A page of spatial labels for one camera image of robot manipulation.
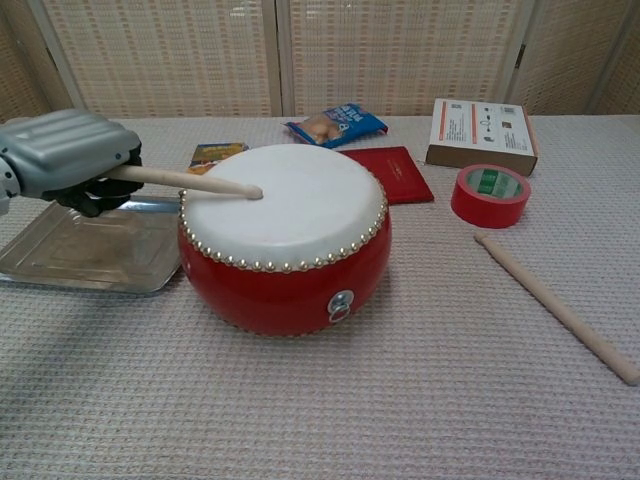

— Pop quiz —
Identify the silver metal tray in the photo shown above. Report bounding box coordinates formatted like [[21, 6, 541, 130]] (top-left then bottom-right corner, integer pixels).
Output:
[[0, 195, 184, 297]]

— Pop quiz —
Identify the red certificate booklet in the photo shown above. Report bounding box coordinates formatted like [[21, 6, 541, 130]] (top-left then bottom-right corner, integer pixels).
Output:
[[341, 145, 435, 206]]

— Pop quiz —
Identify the wooden drumstick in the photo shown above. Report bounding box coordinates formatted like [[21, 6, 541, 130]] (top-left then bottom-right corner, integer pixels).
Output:
[[107, 165, 265, 201], [473, 233, 640, 387]]

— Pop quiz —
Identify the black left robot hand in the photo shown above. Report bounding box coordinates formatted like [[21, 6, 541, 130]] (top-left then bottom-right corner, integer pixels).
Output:
[[0, 109, 146, 219]]

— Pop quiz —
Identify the red tape roll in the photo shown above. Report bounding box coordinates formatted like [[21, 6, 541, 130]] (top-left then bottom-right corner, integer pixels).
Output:
[[450, 163, 532, 230]]

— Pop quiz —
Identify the yellow and blue snack box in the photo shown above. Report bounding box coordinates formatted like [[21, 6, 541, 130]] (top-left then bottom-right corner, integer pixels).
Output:
[[188, 142, 250, 176]]

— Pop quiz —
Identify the red drum with white skin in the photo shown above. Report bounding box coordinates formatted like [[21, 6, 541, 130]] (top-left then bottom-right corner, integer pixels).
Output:
[[176, 143, 392, 336]]

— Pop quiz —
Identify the woven folding screen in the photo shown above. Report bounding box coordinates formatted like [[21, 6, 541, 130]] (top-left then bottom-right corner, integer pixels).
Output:
[[0, 0, 640, 121]]

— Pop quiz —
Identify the blue snack packet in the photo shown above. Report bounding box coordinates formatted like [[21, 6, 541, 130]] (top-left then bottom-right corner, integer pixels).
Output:
[[282, 102, 390, 150]]

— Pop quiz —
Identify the white woven tablecloth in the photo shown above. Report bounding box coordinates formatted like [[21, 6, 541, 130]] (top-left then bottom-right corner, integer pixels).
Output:
[[0, 114, 640, 480]]

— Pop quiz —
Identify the white cardboard box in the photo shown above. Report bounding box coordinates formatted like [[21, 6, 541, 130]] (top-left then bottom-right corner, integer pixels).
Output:
[[425, 97, 540, 177]]

